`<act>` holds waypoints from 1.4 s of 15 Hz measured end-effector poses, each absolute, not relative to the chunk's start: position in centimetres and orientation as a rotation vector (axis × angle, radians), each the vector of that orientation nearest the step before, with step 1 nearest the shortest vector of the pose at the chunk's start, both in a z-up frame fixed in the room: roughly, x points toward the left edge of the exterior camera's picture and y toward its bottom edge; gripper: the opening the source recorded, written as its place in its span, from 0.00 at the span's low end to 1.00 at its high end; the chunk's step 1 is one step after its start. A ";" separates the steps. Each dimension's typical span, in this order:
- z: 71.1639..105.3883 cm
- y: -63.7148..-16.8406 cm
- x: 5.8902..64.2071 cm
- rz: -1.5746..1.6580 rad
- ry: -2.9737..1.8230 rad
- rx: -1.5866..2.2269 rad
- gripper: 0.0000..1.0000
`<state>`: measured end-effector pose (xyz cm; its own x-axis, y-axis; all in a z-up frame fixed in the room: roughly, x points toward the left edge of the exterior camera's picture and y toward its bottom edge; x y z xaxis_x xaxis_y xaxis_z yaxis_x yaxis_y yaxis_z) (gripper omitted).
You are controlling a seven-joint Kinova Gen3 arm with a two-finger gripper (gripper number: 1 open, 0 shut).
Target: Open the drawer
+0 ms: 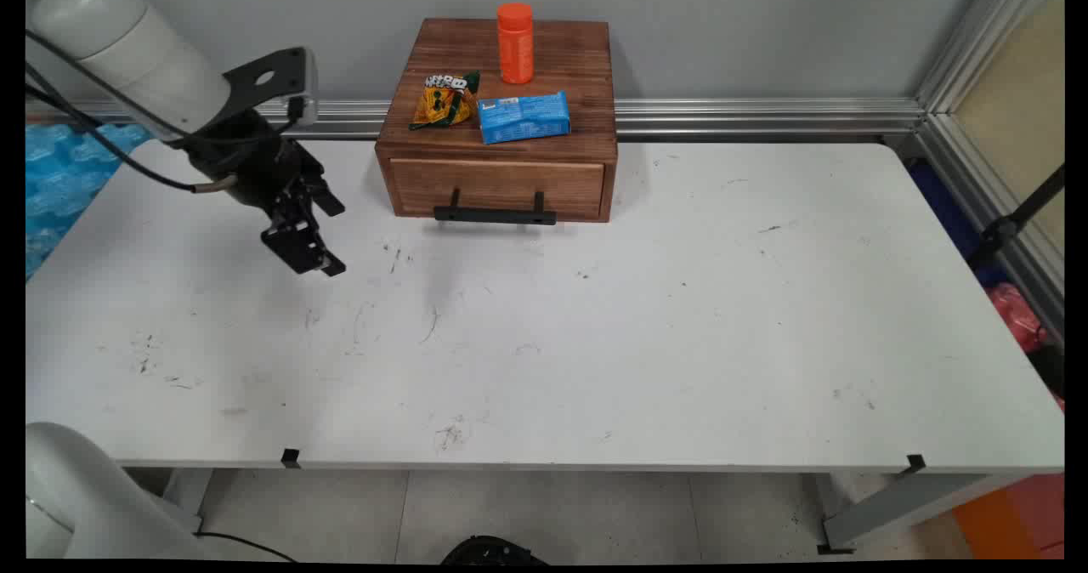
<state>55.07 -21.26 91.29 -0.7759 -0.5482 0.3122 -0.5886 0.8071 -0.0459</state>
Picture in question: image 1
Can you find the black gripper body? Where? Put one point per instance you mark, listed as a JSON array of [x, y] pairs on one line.
[[242, 161]]

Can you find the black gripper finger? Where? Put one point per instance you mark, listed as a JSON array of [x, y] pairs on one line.
[[325, 195], [297, 237]]

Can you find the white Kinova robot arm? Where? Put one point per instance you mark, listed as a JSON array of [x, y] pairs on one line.
[[127, 46]]

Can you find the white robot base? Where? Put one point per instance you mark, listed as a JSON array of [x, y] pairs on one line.
[[76, 496]]

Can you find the yellow green snack bag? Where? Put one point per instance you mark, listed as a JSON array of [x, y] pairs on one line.
[[444, 101]]

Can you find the blue patterned tarp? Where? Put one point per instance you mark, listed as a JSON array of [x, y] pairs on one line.
[[59, 182]]

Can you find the brown wooden drawer cabinet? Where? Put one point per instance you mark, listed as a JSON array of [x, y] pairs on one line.
[[510, 127]]

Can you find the blue cardboard box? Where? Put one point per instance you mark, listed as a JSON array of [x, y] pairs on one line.
[[523, 117]]

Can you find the orange plastic bottle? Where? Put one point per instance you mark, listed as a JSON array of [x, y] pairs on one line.
[[515, 46]]

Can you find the grey table leg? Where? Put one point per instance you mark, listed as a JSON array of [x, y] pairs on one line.
[[901, 509], [187, 492]]

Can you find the black round floor object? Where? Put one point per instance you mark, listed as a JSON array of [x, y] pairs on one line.
[[493, 550]]

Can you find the blue bin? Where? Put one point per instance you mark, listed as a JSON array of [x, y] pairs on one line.
[[952, 216]]

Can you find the black tripod leg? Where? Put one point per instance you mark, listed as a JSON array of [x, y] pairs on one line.
[[1011, 220]]

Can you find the red plastic bag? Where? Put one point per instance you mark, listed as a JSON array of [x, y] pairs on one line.
[[1016, 316]]

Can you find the orange floor box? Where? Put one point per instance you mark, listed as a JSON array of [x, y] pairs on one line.
[[1016, 518]]

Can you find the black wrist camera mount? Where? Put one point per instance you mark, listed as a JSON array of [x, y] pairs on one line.
[[276, 80]]

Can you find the aluminium wall rail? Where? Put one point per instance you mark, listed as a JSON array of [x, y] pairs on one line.
[[748, 118]]

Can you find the aluminium frame post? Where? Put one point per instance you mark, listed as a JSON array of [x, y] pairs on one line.
[[986, 156]]

